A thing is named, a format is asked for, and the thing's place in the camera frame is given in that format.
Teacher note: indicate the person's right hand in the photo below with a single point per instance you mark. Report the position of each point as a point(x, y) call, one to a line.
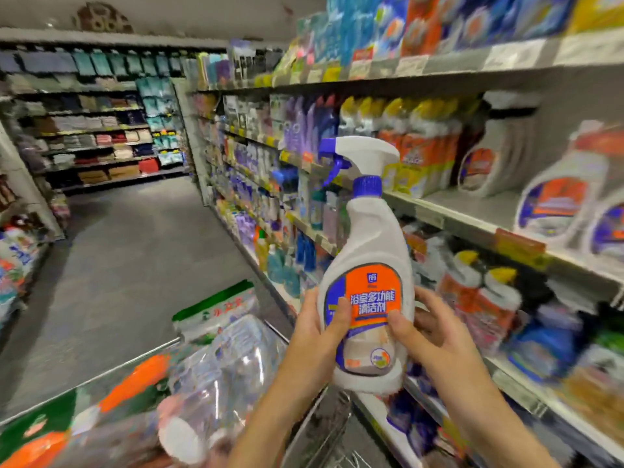
point(453, 360)

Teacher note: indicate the person's left hand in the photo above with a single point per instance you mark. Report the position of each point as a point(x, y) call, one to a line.
point(312, 356)

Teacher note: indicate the yellow-capped pink-label cleaner bottle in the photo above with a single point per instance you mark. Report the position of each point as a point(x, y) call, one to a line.
point(497, 307)
point(458, 282)

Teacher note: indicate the blue spray bottle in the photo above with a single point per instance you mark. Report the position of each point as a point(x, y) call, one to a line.
point(546, 346)

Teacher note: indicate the cluster of teal cleaner bottles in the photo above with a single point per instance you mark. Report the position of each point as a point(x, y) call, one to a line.
point(283, 263)

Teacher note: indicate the white blue-collar spray bottle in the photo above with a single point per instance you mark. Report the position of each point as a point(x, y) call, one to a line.
point(483, 161)
point(370, 268)

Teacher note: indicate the large green white cleaner pouch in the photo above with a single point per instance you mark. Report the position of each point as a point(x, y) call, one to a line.
point(39, 409)
point(214, 312)

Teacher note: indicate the cluster of green cleaner bottles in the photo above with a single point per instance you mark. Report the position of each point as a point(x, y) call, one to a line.
point(322, 214)

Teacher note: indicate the row of white green-capped bottles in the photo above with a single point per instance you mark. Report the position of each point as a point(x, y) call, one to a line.
point(595, 375)

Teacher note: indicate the white orange-trigger spray bottle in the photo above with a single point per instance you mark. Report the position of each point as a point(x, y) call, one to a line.
point(609, 229)
point(561, 200)

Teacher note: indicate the row of yellow-capped cleaner bottles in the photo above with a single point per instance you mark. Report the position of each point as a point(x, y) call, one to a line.
point(409, 141)

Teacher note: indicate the row of purple cleaner bottles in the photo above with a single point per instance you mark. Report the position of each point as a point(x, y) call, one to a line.
point(307, 126)

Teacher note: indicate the row of blue cleaner packs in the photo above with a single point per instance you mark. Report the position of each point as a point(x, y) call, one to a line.
point(439, 19)

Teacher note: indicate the yellow cleaner pack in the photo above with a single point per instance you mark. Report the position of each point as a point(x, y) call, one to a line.
point(600, 9)

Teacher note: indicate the person's right forearm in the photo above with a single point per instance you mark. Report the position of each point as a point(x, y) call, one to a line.
point(502, 434)

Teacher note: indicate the grey shopping cart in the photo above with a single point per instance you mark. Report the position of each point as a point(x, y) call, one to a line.
point(322, 434)

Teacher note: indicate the orange promo sign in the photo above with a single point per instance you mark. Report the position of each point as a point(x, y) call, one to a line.
point(522, 248)

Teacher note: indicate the red white price tag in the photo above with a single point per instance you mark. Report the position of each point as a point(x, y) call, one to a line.
point(331, 73)

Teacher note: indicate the store shelving with refill pouches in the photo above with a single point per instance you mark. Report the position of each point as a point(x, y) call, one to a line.
point(19, 248)

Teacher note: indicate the distant store shelving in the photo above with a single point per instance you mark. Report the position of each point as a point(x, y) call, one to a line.
point(97, 122)

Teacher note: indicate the round patterned wall ornament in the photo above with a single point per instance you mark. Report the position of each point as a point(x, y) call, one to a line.
point(102, 16)

